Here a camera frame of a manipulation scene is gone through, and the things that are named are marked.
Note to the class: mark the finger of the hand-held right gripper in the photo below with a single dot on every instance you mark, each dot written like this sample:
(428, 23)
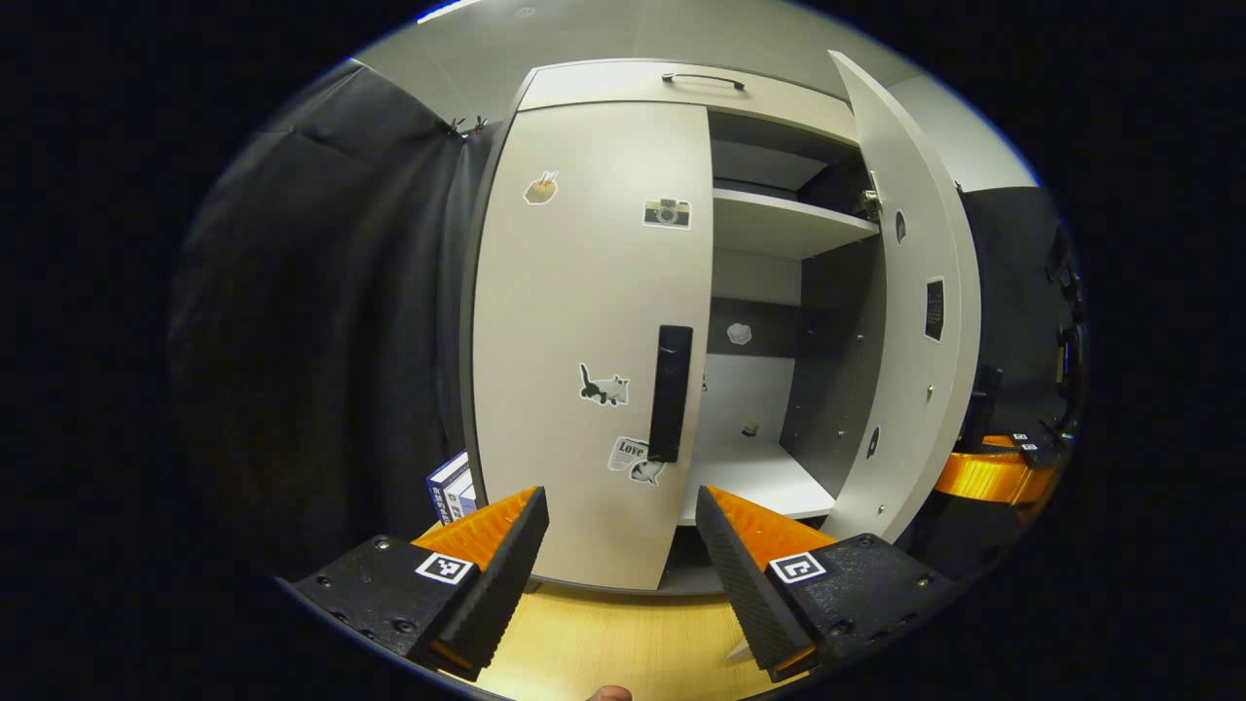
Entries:
(1003, 443)
(993, 477)

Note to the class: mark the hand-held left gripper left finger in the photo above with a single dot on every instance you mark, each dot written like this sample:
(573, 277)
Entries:
(496, 584)

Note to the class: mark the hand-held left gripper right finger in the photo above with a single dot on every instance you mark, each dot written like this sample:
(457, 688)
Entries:
(745, 584)

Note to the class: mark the beige cabinet door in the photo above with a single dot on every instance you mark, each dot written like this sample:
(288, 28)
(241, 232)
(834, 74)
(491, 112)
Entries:
(905, 370)
(565, 312)

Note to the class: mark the beige double-door shoe cabinet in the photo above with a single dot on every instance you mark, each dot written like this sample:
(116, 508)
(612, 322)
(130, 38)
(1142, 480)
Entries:
(837, 370)

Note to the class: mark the white cabinet shelf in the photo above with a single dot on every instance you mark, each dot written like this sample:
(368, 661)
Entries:
(779, 224)
(750, 482)

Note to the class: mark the metal door hinge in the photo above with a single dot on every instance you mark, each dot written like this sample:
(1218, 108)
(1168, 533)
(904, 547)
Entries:
(871, 202)

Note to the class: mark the beige cabinet drawer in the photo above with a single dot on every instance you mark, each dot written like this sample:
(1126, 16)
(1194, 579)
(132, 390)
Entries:
(623, 88)

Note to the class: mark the black backdrop cloth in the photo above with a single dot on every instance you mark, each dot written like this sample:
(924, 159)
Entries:
(311, 321)
(1012, 292)

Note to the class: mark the blue and white box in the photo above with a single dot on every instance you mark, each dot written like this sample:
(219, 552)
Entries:
(451, 487)

